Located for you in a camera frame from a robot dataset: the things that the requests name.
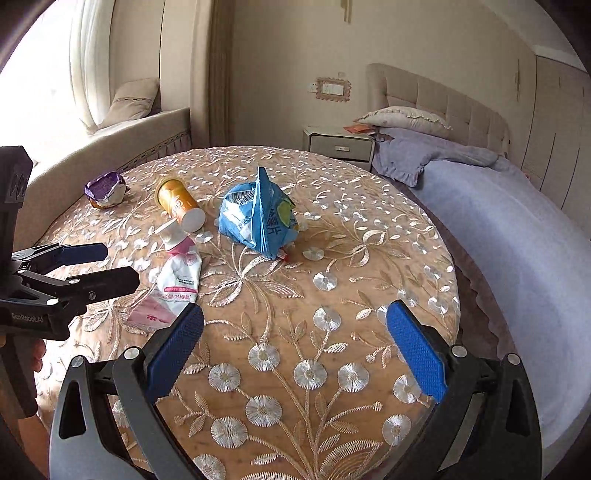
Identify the white sheer curtain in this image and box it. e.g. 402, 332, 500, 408
69, 0, 117, 134

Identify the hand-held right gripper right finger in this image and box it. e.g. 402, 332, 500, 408
387, 299, 542, 480

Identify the blue snack bag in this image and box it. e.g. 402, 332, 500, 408
218, 166, 300, 260

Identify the beige upholstered bed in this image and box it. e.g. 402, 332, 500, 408
366, 63, 591, 462

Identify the lilac quilt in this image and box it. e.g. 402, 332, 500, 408
372, 128, 591, 455

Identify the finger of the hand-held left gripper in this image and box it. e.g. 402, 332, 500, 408
18, 265, 140, 317
11, 243, 110, 274

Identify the white nightstand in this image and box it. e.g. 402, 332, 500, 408
302, 126, 375, 173

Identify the pink white squeeze tube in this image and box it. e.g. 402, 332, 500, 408
126, 220, 202, 334

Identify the beige embroidered tablecloth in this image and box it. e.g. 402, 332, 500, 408
34, 145, 463, 480

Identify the beige wardrobe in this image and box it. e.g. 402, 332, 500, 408
519, 44, 591, 223

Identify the beige window seat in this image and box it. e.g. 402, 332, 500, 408
18, 107, 193, 200

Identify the purple crumpled wrapper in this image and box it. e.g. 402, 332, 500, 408
84, 171, 127, 210

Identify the beige ruffled pillow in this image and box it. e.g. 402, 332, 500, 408
355, 107, 453, 139

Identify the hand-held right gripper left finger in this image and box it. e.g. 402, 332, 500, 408
48, 300, 206, 480

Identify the person's left hand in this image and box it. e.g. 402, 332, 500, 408
31, 342, 48, 376

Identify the yellow can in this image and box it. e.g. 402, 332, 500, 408
154, 178, 206, 232

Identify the beige cushion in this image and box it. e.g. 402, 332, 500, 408
100, 78, 161, 128

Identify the framed wall switch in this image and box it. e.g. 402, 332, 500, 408
316, 78, 353, 100

